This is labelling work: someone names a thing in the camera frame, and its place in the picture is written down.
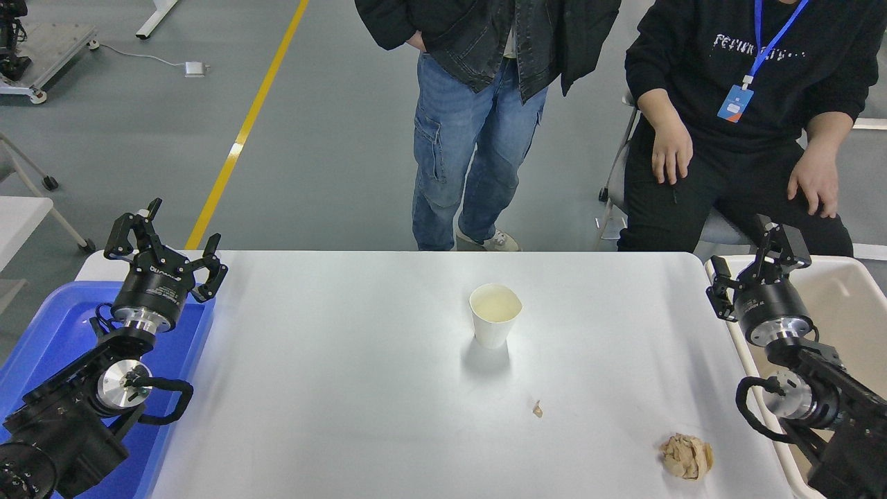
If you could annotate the white wheeled folding table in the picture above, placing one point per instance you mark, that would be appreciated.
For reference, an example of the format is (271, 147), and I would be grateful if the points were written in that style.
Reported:
(21, 222)

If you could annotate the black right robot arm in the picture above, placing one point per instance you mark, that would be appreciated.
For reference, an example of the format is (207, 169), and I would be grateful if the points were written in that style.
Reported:
(852, 443)

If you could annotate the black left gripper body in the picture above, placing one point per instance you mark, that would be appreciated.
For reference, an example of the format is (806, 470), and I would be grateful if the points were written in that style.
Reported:
(156, 287)

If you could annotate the grey floor plate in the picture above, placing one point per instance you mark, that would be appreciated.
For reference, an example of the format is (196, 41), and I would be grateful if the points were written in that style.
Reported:
(610, 230)

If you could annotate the seated person's right hand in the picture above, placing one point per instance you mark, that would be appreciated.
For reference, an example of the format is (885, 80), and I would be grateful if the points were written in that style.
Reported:
(672, 152)

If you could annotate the grey office chair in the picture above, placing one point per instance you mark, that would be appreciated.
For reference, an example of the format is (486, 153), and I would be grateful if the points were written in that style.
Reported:
(724, 229)

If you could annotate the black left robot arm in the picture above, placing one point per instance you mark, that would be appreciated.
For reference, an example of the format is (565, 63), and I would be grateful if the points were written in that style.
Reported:
(62, 430)

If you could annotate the large pale plastic bin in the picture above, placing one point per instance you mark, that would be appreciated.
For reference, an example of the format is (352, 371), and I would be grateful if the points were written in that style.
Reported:
(845, 305)

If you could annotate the seated person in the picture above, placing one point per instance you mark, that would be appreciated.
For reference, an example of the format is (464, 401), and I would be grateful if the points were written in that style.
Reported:
(707, 62)

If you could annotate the standing person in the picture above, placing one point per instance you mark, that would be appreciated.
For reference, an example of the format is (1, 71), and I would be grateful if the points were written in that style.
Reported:
(471, 118)

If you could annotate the seated person's right forearm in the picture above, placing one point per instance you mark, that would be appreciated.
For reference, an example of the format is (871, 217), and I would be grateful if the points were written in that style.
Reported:
(662, 111)

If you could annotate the seated person's left forearm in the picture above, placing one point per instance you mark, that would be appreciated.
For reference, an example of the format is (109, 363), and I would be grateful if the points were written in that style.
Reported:
(828, 132)

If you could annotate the seated person's left hand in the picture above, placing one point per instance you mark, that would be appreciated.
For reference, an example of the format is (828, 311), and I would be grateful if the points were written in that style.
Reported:
(818, 180)

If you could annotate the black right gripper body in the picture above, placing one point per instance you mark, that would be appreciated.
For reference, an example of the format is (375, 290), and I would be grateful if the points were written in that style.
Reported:
(769, 305)

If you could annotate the grey wheeled platform cart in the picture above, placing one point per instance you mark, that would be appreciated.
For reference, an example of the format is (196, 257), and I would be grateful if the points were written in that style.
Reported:
(55, 48)

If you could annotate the blue plastic tray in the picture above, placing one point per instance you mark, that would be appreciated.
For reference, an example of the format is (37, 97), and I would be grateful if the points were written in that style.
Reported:
(62, 326)

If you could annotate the white power adapter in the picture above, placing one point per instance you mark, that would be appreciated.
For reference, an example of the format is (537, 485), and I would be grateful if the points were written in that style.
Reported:
(195, 68)

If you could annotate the white stand foot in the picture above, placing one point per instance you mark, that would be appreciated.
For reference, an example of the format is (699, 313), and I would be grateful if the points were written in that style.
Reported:
(156, 17)
(870, 123)

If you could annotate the white paper cup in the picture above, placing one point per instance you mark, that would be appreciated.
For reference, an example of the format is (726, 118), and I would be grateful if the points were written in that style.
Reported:
(493, 326)

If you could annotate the tan paper ball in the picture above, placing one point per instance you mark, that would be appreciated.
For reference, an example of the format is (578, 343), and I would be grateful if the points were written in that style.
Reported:
(686, 457)

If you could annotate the black machine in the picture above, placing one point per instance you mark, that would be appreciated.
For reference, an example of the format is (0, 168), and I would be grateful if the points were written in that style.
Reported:
(10, 66)

